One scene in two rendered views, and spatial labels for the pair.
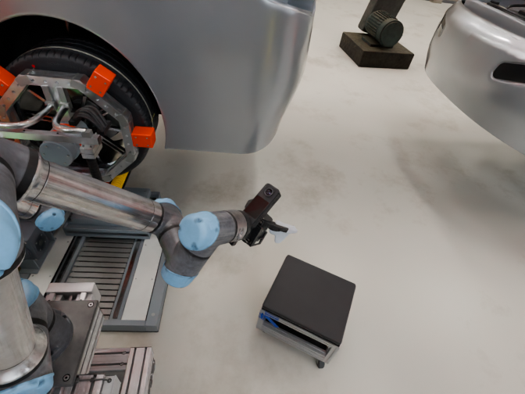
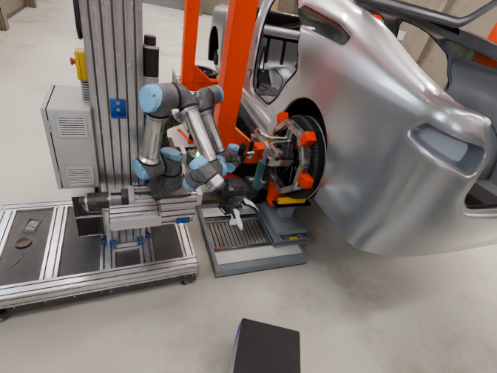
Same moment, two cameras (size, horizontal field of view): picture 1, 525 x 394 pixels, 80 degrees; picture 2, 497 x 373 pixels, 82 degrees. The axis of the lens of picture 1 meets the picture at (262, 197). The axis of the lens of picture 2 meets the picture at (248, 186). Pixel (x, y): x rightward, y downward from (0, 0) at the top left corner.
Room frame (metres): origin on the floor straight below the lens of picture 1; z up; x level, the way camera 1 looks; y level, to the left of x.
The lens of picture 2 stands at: (0.30, -0.93, 1.87)
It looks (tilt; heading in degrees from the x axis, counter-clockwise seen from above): 34 degrees down; 72
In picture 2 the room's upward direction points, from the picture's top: 14 degrees clockwise
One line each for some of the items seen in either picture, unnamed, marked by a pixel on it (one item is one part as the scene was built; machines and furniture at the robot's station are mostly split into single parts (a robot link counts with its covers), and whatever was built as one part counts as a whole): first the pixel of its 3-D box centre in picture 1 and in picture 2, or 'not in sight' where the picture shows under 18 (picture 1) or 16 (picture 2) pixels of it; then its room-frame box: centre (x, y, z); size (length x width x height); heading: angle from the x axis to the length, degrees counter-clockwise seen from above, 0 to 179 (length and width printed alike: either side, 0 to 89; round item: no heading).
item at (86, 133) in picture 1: (73, 112); (283, 142); (1.04, 0.79, 1.03); 0.19 x 0.18 x 0.11; 9
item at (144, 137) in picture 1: (144, 137); (305, 180); (1.20, 0.60, 0.85); 0.09 x 0.08 x 0.07; 99
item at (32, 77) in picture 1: (73, 132); (285, 157); (1.14, 0.91, 0.85); 0.54 x 0.07 x 0.54; 99
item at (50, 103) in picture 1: (19, 107); (272, 129); (1.01, 0.99, 1.03); 0.19 x 0.18 x 0.11; 9
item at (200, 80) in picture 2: not in sight; (210, 78); (0.74, 3.32, 0.69); 0.52 x 0.17 x 0.35; 9
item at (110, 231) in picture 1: (116, 212); (281, 223); (1.31, 0.93, 0.13); 0.50 x 0.36 x 0.10; 99
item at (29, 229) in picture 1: (39, 228); (247, 193); (1.00, 1.20, 0.26); 0.42 x 0.18 x 0.35; 9
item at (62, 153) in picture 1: (66, 141); (277, 157); (1.07, 0.90, 0.85); 0.21 x 0.14 x 0.14; 9
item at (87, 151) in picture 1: (91, 147); (273, 160); (0.97, 0.71, 0.93); 0.09 x 0.05 x 0.05; 9
